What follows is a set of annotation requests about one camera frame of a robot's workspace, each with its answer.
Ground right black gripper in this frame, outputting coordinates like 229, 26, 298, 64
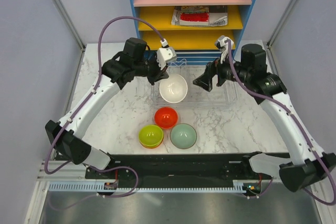
193, 49, 251, 91

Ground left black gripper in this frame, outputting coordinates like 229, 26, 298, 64
134, 52, 169, 86

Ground white bowl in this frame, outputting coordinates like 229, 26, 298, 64
159, 73, 188, 104

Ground pale green bowl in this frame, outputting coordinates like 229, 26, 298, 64
170, 123, 197, 150

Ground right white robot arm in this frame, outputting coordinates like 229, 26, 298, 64
193, 39, 335, 192

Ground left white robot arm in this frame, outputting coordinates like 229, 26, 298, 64
45, 38, 176, 178

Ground red plastic bowl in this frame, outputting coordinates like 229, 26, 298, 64
154, 107, 179, 129

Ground lime green bowl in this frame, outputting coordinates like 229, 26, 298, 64
139, 124, 164, 145

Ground red cover magazine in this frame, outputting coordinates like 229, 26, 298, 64
171, 5, 209, 27

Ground blue shelf unit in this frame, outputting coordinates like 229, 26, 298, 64
130, 0, 256, 53

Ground spiral notebook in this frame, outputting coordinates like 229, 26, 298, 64
209, 5, 228, 27

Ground orange bowl under green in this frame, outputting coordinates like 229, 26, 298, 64
140, 140, 163, 149

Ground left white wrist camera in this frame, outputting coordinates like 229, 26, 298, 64
156, 47, 177, 70

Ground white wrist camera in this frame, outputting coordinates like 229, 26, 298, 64
215, 35, 234, 64
156, 47, 177, 70

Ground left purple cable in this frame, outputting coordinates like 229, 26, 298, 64
44, 16, 169, 210

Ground purple cable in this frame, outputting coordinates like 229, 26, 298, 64
225, 39, 336, 205
44, 16, 169, 210

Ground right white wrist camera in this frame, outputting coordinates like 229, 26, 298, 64
215, 35, 234, 64

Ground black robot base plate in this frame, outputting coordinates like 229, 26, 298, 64
85, 154, 269, 188

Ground white slotted cable duct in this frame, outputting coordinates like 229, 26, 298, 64
48, 182, 246, 194

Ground aluminium frame rail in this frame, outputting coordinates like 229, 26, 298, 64
39, 161, 281, 182

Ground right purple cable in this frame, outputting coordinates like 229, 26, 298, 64
225, 39, 336, 205

